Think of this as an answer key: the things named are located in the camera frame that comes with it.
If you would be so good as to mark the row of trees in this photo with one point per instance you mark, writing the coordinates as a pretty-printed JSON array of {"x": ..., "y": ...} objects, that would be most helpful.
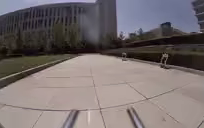
[{"x": 40, "y": 41}]

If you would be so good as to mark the large grey building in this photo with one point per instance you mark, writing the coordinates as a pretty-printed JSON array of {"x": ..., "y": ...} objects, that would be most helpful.
[{"x": 56, "y": 18}]

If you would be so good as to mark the distant low building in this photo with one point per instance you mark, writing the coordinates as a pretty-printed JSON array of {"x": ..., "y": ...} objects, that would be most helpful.
[{"x": 166, "y": 29}]

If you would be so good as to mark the concrete retaining wall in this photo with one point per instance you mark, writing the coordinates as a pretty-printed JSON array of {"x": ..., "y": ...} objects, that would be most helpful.
[{"x": 190, "y": 55}]

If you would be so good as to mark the grass lawn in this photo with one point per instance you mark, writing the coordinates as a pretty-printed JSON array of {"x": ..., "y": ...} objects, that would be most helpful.
[{"x": 20, "y": 63}]

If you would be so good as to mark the concrete kerb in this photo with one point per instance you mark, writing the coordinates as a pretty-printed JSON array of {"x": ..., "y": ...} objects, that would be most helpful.
[{"x": 20, "y": 74}]

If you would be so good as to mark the pale concrete slab pavement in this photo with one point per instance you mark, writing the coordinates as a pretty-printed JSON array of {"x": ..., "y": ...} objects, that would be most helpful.
[{"x": 106, "y": 80}]

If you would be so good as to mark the robot's own part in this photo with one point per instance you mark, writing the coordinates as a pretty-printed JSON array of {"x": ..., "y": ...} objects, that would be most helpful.
[
  {"x": 135, "y": 118},
  {"x": 70, "y": 119}
]

